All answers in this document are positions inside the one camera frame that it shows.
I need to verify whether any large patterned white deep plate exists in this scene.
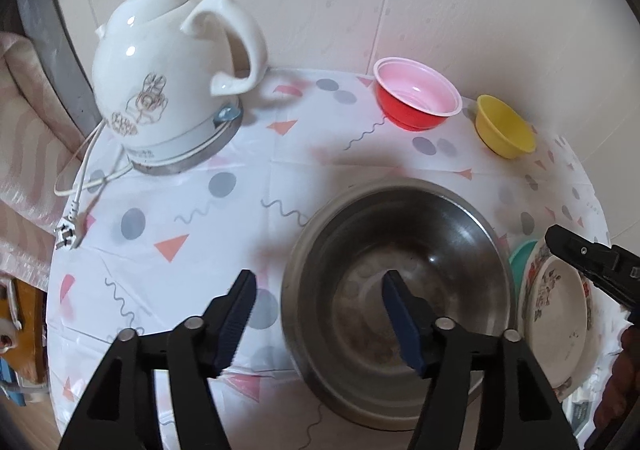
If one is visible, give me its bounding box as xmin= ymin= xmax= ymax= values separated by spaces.
xmin=520 ymin=237 xmax=597 ymax=401

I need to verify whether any stainless steel bowl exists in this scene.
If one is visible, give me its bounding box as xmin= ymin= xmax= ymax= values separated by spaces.
xmin=280 ymin=180 xmax=516 ymax=431

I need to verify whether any white power cord with plug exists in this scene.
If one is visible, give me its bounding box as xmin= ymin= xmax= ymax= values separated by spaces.
xmin=54 ymin=122 xmax=136 ymax=251

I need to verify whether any teal plastic plate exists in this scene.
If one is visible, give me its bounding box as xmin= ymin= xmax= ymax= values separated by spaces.
xmin=507 ymin=238 xmax=541 ymax=281

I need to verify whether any pink striped cloth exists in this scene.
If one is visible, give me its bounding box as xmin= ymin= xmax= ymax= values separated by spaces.
xmin=0 ymin=32 xmax=101 ymax=281

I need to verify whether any yellow plastic bowl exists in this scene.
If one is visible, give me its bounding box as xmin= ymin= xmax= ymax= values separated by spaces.
xmin=475 ymin=94 xmax=537 ymax=159

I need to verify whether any dark grey post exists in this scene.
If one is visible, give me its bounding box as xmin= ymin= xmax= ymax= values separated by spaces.
xmin=17 ymin=0 xmax=108 ymax=125

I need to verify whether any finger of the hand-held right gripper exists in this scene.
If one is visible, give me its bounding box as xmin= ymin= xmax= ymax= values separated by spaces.
xmin=545 ymin=225 xmax=621 ymax=275

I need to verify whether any white ceramic electric kettle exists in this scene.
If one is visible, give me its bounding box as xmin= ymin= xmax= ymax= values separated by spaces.
xmin=92 ymin=0 xmax=268 ymax=163

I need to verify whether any small floral white plate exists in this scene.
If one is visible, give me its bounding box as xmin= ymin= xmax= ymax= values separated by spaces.
xmin=531 ymin=255 xmax=591 ymax=388

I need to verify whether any red plastic bowl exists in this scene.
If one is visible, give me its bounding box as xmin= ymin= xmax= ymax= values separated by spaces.
xmin=373 ymin=57 xmax=462 ymax=131

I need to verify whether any orange wooden furniture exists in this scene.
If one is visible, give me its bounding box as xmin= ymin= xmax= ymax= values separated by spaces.
xmin=0 ymin=275 xmax=48 ymax=381

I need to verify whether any white patterned tablecloth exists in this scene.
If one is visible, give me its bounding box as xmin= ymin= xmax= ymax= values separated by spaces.
xmin=44 ymin=67 xmax=613 ymax=450

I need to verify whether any silver kettle base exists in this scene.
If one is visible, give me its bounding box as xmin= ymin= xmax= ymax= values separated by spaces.
xmin=120 ymin=97 xmax=243 ymax=177

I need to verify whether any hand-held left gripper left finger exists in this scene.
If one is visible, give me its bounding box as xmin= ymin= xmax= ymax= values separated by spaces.
xmin=59 ymin=270 xmax=258 ymax=450

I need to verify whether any person's right hand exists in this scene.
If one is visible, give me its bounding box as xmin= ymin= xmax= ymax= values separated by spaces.
xmin=595 ymin=325 xmax=640 ymax=431

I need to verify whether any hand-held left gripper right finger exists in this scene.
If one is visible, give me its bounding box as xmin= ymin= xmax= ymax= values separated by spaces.
xmin=382 ymin=270 xmax=578 ymax=450

